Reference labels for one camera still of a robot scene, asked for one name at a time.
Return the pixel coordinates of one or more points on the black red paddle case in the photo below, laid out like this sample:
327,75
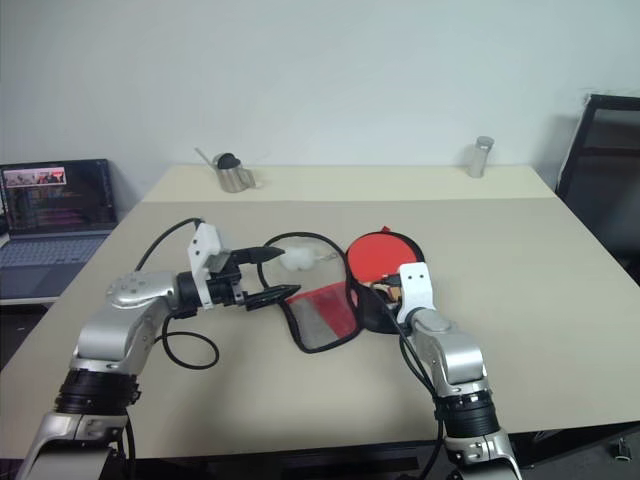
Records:
325,320

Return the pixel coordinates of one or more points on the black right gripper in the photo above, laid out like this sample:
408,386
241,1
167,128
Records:
395,295

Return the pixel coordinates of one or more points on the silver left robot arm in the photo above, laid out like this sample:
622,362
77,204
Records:
135,291

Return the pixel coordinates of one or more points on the black office chair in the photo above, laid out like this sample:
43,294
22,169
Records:
600,165

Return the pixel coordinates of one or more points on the steel watering can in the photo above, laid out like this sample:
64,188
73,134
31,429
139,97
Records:
235,177

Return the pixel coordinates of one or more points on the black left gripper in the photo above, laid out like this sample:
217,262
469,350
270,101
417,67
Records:
226,290

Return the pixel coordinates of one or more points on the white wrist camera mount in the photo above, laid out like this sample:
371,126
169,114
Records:
415,290
204,246

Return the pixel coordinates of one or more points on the small grey metal fixture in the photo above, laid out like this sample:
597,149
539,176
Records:
622,447

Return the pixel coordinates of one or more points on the black lump in can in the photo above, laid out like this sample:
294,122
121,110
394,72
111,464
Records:
229,160

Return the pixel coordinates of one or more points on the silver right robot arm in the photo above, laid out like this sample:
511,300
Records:
450,350

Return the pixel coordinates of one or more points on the white table tennis ball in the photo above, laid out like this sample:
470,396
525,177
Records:
307,255
291,261

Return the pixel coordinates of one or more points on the steel cylinder cup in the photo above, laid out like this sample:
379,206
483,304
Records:
480,157

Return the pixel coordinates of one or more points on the red table tennis paddle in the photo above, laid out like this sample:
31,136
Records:
382,255

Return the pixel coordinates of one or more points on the grey open laptop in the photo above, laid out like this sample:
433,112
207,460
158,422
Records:
55,200

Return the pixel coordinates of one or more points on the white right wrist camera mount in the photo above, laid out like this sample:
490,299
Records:
415,290

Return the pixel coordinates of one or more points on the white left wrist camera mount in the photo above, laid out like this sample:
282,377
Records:
204,246

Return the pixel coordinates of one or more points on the white side desk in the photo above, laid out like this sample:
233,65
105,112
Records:
25,300

